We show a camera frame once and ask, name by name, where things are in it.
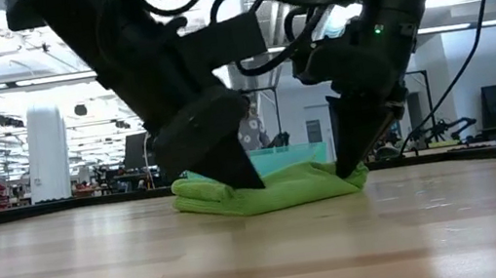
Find green microfiber towel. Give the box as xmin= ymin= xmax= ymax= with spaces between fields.
xmin=169 ymin=150 xmax=374 ymax=228

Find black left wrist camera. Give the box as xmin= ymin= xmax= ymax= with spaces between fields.
xmin=183 ymin=8 xmax=271 ymax=75

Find black table frame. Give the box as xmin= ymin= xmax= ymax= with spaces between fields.
xmin=0 ymin=134 xmax=496 ymax=240

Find black background robot arms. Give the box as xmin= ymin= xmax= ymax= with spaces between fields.
xmin=402 ymin=114 xmax=480 ymax=151

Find white round pillar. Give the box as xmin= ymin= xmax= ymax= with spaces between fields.
xmin=18 ymin=100 xmax=78 ymax=206

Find teal translucent plastic basket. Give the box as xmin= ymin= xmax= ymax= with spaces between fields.
xmin=181 ymin=139 xmax=332 ymax=189

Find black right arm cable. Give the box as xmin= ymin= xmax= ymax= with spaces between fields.
xmin=377 ymin=0 xmax=496 ymax=157

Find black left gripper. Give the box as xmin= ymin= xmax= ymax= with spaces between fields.
xmin=143 ymin=87 xmax=267 ymax=206

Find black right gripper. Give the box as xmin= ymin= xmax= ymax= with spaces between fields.
xmin=287 ymin=11 xmax=432 ymax=184

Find long light bar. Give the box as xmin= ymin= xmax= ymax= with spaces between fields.
xmin=0 ymin=7 xmax=496 ymax=101

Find black background monitor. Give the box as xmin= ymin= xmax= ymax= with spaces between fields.
xmin=119 ymin=131 xmax=158 ymax=173

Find person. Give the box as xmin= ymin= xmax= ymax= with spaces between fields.
xmin=232 ymin=100 xmax=273 ymax=154

